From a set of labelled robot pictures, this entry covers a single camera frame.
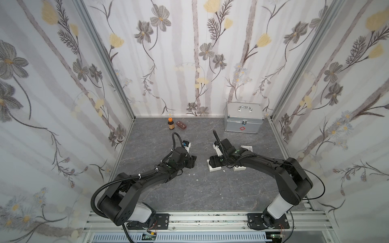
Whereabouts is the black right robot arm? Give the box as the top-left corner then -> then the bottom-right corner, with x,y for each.
209,130 -> 319,228

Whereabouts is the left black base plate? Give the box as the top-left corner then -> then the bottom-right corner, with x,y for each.
126,213 -> 170,230

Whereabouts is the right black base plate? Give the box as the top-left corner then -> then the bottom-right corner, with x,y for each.
247,213 -> 290,230

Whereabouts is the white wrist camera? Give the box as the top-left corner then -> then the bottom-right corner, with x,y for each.
213,144 -> 223,157
182,140 -> 191,153

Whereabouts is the white slotted cable duct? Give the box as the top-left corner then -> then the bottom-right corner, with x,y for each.
91,232 -> 274,243

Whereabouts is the silver aluminium first aid case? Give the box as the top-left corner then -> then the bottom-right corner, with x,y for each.
224,102 -> 264,134

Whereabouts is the aluminium mounting rail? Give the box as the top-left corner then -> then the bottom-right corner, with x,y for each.
81,211 -> 335,243

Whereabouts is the white jewelry box lid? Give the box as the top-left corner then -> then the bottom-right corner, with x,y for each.
241,145 -> 253,152
233,166 -> 246,171

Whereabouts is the small dark red box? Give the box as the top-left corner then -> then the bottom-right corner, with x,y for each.
176,121 -> 187,130

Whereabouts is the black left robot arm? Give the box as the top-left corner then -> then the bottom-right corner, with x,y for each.
90,132 -> 197,243

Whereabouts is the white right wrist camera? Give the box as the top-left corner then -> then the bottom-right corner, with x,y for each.
213,144 -> 223,157

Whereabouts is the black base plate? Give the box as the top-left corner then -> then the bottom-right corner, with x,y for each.
247,213 -> 290,230
126,213 -> 170,230

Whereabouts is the brown bottle orange cap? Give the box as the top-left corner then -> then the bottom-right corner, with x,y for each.
168,117 -> 175,130

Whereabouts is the white bow jewelry box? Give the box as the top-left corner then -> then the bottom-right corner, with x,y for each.
207,160 -> 221,172

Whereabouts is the small green circuit board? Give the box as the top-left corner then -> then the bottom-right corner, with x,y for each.
141,232 -> 157,241

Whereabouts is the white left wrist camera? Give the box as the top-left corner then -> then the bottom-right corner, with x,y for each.
182,140 -> 191,153

